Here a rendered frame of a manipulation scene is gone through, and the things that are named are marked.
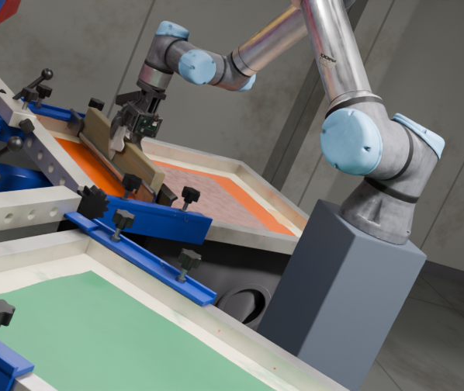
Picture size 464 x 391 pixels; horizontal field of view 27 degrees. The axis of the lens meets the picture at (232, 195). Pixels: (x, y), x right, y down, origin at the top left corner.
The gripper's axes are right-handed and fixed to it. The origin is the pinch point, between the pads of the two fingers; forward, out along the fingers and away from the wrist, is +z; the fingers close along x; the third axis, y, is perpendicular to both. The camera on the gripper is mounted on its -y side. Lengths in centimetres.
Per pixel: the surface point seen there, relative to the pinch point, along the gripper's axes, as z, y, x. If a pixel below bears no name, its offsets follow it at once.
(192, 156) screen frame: 3.2, -25.3, 39.2
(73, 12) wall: 16, -273, 109
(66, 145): 5.6, -16.0, -5.7
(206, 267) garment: 16.1, 22.2, 22.1
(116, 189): 5.6, 8.9, -2.2
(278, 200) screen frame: 3, -2, 56
